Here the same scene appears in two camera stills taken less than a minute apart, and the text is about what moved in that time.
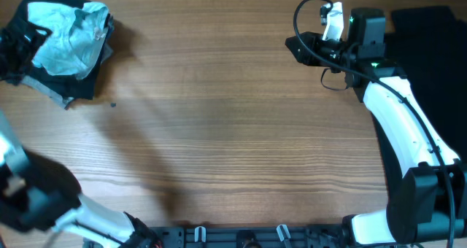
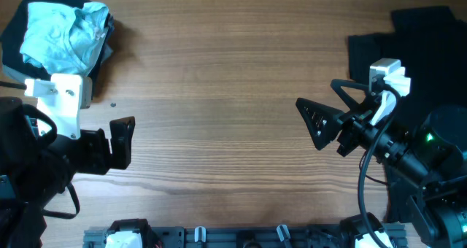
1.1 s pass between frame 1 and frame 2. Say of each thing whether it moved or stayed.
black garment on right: stayed
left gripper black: moved
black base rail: stayed
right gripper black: moved
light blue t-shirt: stayed
